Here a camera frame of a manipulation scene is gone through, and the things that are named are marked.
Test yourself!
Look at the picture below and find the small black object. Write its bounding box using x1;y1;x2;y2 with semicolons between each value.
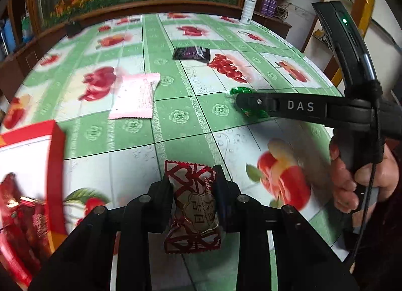
65;21;81;37

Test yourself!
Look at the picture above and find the green fruit-print tablecloth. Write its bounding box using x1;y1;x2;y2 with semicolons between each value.
0;12;346;291

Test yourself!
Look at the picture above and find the white and pink flat packet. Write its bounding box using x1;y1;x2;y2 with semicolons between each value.
108;73;161;120

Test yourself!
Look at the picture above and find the wooden cabinet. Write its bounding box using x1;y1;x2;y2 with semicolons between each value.
0;0;45;97

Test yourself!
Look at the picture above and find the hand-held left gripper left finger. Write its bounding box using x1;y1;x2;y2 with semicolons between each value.
28;179;174;291

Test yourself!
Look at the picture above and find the person's right hand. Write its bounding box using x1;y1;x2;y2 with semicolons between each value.
329;138;400;212

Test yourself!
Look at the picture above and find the green candy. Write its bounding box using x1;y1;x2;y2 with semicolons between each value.
229;87;269;119

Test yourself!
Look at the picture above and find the black snack packet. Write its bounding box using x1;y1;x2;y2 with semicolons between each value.
172;46;211;63

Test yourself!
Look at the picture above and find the bright red snack packet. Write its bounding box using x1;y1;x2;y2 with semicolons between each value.
9;202;53;276

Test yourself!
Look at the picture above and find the green bottle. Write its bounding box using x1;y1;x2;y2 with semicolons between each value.
20;11;34;44

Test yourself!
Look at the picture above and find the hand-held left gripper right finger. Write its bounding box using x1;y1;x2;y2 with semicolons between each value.
213;165;359;291

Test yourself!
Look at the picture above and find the red patterned clear candy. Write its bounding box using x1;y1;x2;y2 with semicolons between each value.
164;160;223;255

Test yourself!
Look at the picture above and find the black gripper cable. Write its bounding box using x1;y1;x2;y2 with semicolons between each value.
347;80;385;267

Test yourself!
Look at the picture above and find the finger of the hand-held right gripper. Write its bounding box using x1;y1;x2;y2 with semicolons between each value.
235;92;327;119

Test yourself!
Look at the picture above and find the red and white box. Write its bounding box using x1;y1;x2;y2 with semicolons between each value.
0;120;67;290

